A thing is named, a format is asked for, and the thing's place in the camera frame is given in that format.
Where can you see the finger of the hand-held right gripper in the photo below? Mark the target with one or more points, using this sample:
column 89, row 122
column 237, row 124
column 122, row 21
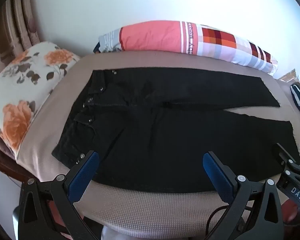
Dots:
column 286, row 156

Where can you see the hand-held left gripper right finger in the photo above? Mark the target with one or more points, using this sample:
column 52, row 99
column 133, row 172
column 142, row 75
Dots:
column 216, row 172

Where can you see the black pants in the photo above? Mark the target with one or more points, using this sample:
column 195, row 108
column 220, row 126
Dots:
column 165, row 130

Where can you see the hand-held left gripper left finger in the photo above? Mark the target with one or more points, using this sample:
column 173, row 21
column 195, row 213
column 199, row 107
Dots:
column 83, row 172

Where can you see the pink plaid striped pillow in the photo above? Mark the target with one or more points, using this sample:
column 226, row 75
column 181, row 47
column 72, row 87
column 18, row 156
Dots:
column 152, row 37

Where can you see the dark blue cloth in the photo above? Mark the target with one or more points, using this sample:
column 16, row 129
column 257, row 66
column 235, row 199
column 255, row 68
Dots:
column 97, row 48

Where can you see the beige bed cover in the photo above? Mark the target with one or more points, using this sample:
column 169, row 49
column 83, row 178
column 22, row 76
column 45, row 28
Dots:
column 152, row 210

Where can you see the floral pillow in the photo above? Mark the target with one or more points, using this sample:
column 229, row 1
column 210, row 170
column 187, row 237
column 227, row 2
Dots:
column 27, row 80

